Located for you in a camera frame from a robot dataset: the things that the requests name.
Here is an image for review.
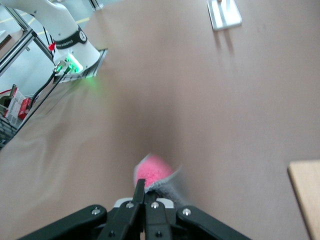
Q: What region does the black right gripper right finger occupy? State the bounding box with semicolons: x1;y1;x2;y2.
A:
144;192;174;240

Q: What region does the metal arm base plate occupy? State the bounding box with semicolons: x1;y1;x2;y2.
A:
53;47;110;84

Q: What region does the brown table cover sheet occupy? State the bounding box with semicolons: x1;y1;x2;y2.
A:
0;0;320;240

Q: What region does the aluminium frame rail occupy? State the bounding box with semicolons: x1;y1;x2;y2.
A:
0;4;55;76

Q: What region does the red white cardboard box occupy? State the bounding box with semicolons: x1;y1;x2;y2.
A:
4;84;33;126

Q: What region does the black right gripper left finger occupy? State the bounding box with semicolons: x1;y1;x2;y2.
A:
98;178;147;240

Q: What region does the black table cable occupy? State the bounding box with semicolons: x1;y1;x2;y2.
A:
25;66;71;121
29;65;64;114

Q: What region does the white rectangular tray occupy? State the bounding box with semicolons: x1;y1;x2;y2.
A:
206;0;243;32

